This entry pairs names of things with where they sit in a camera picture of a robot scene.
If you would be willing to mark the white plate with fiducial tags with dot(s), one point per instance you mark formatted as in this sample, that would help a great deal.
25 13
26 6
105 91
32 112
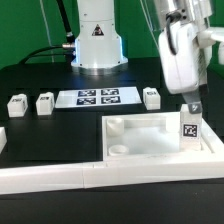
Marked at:
97 97

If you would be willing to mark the white L-shaped obstacle fence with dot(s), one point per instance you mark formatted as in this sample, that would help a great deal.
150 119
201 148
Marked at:
162 168

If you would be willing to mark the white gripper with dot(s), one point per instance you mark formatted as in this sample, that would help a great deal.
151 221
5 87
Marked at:
185 55

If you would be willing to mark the white square table top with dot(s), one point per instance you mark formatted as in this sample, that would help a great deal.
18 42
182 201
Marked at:
152 134

